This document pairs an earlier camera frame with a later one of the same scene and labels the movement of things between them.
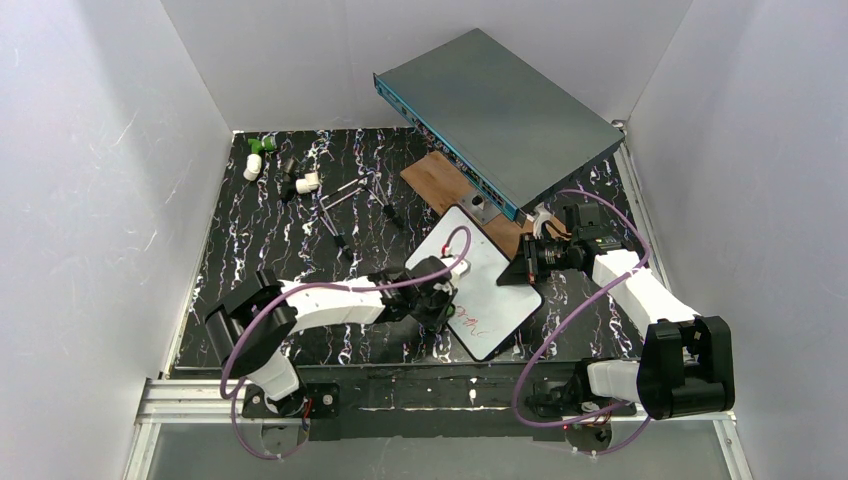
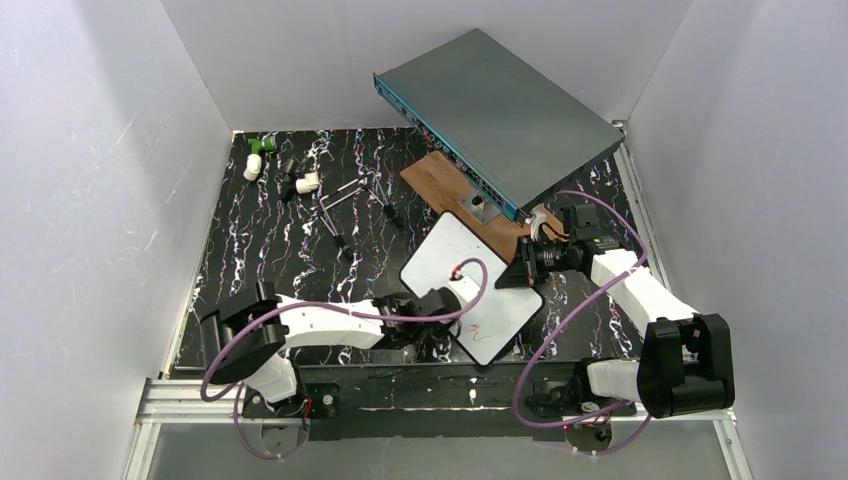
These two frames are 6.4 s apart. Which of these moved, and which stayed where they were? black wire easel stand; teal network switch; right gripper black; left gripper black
Moved: left gripper black
Stayed: black wire easel stand; right gripper black; teal network switch
